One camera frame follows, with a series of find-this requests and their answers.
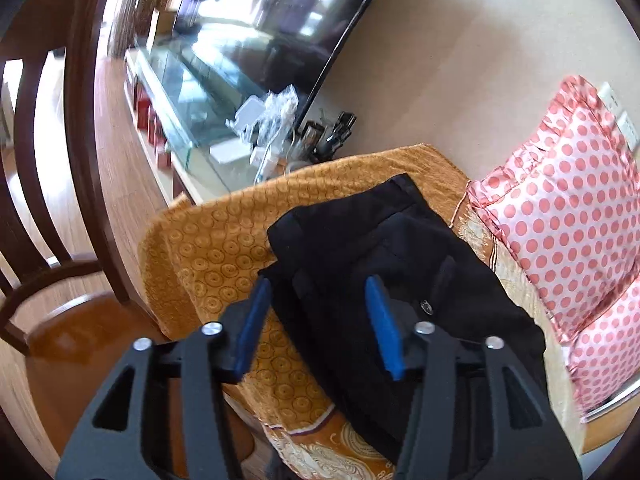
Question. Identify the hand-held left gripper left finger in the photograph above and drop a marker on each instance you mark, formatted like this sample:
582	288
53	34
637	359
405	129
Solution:
251	327

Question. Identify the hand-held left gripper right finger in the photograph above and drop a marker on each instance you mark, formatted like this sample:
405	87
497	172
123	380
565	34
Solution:
384	327

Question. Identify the black pants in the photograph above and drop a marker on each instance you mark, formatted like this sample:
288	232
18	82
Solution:
380	240

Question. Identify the orange patterned blanket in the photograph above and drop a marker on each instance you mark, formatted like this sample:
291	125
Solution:
225	240

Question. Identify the dark wooden chair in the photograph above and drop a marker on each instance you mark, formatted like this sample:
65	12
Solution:
75	240

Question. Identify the pink polka dot pillow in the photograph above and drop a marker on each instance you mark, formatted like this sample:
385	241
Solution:
565	220

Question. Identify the white box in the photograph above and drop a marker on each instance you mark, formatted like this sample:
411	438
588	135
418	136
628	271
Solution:
245	115

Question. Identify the clear plastic bag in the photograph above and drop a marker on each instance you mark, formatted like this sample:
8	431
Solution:
277	115

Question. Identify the red boxes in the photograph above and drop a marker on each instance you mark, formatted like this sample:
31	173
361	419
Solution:
150	120

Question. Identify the glass top tv stand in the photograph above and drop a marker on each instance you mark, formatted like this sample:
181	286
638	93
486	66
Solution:
195	95

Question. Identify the white wall socket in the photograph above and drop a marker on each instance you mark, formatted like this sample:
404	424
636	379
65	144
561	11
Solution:
620	115

